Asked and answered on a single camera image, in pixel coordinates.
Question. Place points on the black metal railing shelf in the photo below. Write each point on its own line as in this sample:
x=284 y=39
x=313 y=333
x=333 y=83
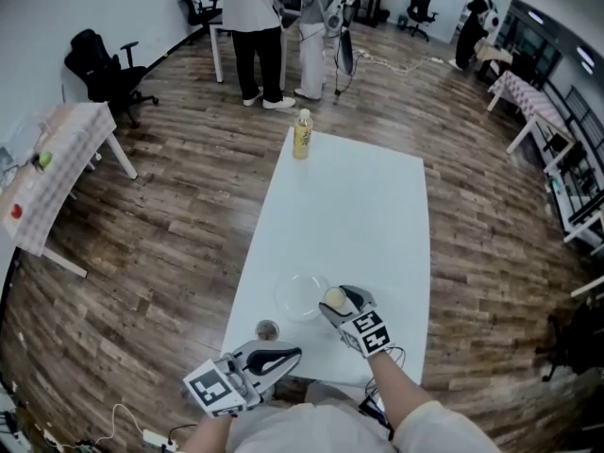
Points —
x=582 y=158

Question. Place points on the red apple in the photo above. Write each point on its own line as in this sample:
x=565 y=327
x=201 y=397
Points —
x=16 y=211

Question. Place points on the black office chair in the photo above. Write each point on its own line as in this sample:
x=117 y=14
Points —
x=420 y=7
x=101 y=73
x=580 y=342
x=198 y=3

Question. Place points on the person's left forearm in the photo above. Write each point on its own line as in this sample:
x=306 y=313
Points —
x=207 y=437

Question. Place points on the white microwave oven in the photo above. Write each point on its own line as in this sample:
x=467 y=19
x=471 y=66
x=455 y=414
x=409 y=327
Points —
x=292 y=3

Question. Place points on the green apple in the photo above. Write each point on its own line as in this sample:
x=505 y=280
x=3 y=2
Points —
x=45 y=159

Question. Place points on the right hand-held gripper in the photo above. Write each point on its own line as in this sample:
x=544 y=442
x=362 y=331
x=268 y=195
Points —
x=368 y=333

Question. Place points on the white power strip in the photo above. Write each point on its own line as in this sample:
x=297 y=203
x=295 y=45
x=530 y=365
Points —
x=156 y=438

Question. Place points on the black oval panel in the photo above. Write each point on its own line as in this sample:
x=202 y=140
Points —
x=347 y=55

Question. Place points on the person's white top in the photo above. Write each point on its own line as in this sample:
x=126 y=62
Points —
x=321 y=430

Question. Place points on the round grey table grommet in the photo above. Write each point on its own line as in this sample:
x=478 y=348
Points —
x=267 y=330

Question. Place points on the ceiling light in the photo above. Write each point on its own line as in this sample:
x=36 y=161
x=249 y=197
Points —
x=587 y=67
x=535 y=15
x=585 y=54

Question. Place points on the beige cloth table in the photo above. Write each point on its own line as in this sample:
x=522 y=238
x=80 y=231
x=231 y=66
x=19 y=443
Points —
x=493 y=55

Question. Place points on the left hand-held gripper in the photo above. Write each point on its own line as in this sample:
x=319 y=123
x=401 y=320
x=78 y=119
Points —
x=212 y=387

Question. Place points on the dark top white-leg table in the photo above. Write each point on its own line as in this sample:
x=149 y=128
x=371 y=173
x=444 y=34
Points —
x=217 y=40

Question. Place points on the clear glass plate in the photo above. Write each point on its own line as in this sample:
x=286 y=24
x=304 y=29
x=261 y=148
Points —
x=297 y=297

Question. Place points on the yellow drink bottle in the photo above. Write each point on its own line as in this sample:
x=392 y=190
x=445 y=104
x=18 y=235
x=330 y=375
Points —
x=302 y=139

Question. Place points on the checked cloth long table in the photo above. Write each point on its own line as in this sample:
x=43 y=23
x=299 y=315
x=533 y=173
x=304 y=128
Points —
x=533 y=99

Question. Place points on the checked cloth side table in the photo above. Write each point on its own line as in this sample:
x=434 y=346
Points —
x=61 y=168

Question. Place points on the person's right forearm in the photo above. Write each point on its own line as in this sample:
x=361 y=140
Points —
x=398 y=390

